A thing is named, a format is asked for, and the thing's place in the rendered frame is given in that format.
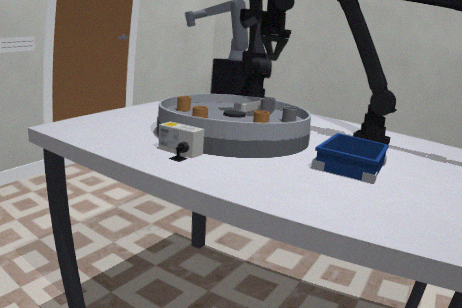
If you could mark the bronze bushing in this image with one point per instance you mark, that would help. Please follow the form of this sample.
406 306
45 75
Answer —
200 111
262 117
183 104

